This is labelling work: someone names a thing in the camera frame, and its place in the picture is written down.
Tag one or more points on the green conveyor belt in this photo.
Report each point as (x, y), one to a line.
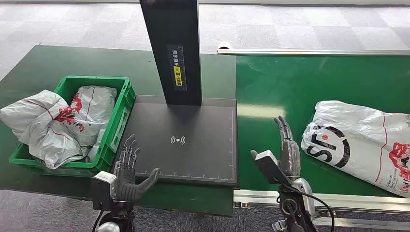
(282, 83)

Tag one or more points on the thin aluminium conveyor side rail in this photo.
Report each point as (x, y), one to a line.
(304, 51)

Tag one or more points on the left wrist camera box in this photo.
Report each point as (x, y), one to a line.
(102, 189)

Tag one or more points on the black inbound scanner machine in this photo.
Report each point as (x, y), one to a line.
(192, 150)

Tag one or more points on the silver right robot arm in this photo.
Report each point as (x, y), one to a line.
(296, 208)

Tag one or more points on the wide aluminium conveyor side rail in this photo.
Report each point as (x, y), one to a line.
(352, 203)

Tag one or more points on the white SF courier bag package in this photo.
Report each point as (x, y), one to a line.
(358, 144)

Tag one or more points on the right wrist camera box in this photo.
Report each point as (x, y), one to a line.
(269, 166)

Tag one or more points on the flat grey courier bag package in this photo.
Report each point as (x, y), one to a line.
(99, 102)

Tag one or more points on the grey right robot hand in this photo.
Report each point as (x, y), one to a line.
(290, 157)

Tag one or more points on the green plastic crate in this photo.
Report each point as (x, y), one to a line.
(121, 105)

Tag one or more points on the crumpled grey courier bag package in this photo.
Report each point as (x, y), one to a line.
(41, 128)

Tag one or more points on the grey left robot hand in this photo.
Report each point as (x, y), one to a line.
(126, 185)

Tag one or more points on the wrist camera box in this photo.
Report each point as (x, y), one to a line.
(102, 189)
(269, 166)

